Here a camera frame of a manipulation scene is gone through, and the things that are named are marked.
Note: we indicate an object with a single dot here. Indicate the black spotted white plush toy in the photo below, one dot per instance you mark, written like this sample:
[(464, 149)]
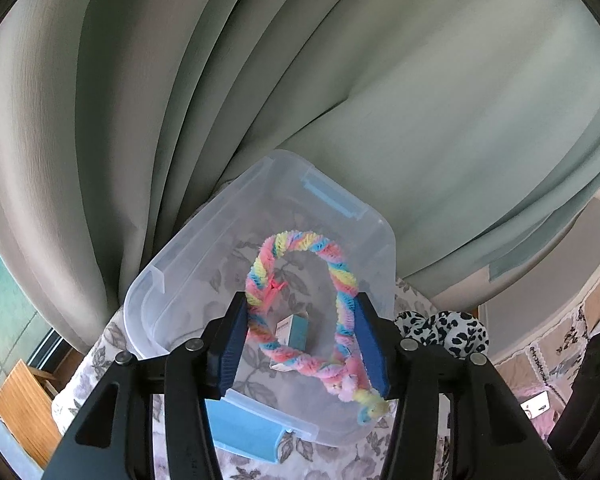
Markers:
[(460, 335)]

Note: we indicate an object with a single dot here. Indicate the pale green curtain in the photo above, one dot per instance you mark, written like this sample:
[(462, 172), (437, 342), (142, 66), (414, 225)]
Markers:
[(330, 85)]

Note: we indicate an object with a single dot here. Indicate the grey floral bedsheet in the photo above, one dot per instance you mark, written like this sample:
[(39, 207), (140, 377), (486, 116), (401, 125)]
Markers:
[(105, 340)]

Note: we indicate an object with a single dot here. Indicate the small teal white box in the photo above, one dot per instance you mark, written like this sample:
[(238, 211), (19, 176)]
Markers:
[(295, 332)]

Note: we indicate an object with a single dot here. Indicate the grey lace-trimmed quilted cover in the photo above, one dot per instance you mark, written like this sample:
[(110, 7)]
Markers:
[(545, 320)]

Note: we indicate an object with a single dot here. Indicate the wooden furniture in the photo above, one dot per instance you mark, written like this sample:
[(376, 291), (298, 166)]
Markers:
[(22, 405)]

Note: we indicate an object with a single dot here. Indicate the pastel braided fuzzy headband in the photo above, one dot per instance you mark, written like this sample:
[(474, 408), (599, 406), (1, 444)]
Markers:
[(305, 240)]

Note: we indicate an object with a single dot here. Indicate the smartphone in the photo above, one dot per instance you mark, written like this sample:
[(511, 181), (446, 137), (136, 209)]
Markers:
[(536, 405)]

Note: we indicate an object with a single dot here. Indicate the clear plastic container blue latches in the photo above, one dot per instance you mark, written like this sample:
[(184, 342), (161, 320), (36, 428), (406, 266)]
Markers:
[(205, 240)]

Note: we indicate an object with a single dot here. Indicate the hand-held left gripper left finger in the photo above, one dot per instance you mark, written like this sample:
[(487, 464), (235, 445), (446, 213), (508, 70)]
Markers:
[(232, 345)]

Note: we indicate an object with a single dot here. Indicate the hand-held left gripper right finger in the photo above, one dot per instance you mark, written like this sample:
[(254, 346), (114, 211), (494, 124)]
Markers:
[(372, 350)]

